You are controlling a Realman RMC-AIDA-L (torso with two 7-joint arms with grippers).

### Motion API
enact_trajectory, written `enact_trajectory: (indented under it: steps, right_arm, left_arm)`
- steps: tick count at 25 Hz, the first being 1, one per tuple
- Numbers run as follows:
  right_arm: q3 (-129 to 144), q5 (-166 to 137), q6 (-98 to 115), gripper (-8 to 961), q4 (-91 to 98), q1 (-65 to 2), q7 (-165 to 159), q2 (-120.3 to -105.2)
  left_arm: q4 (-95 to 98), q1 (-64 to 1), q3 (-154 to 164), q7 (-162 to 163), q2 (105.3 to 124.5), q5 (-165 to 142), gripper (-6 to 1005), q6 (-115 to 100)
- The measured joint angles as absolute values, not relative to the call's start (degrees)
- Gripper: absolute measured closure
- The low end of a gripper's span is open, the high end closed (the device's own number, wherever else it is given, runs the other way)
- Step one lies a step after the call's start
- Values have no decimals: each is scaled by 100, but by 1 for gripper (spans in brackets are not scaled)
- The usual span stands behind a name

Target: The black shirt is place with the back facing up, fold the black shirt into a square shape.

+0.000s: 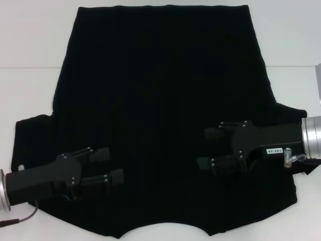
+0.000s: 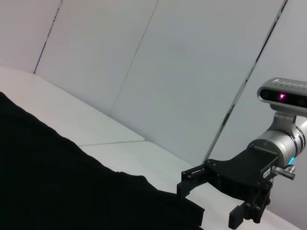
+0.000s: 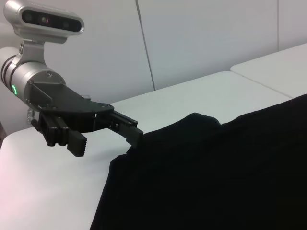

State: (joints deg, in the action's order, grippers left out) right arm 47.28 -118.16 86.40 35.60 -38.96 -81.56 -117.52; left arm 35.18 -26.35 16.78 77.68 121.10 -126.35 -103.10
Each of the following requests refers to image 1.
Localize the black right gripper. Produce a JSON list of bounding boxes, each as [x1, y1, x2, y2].
[[197, 120, 304, 176]]

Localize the gripper cable with plugs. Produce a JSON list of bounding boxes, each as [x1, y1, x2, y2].
[[0, 198, 39, 225], [283, 147, 307, 168]]

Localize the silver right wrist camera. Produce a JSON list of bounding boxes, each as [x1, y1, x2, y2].
[[314, 64, 321, 103]]

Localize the left gripper cable with plugs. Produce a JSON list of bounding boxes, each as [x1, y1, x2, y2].
[[0, 198, 39, 225]]

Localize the right gripper cable with plugs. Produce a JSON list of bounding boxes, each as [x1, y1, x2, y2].
[[283, 147, 307, 168]]

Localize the black shirt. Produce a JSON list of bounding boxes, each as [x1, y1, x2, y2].
[[11, 5, 321, 238]]

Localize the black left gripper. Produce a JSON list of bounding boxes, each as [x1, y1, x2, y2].
[[6, 147, 124, 205]]

